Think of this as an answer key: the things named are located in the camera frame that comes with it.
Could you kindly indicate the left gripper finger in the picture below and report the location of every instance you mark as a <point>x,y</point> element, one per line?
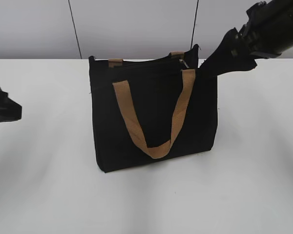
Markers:
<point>9,110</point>

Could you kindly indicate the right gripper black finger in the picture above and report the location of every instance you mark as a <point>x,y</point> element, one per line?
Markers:
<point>232,55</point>

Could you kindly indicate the silver zipper pull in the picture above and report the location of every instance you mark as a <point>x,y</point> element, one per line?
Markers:
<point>184,65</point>

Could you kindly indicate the black tote bag tan handles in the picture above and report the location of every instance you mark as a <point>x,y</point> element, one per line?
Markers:
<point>155,86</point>

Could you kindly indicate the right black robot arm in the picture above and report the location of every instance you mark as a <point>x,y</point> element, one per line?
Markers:
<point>266,35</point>

